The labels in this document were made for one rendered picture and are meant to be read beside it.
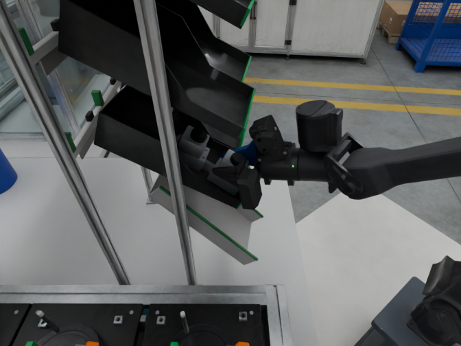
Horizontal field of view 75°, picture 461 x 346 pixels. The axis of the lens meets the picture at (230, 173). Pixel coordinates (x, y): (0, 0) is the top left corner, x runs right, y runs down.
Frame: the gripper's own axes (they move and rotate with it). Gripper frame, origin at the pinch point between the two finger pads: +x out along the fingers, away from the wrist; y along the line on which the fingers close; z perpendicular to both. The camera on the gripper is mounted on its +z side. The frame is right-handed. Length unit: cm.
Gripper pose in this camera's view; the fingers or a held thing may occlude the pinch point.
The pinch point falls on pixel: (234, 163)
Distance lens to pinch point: 56.1
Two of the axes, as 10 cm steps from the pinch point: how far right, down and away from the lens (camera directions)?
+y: -3.3, 5.8, -7.4
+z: -2.0, -8.1, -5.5
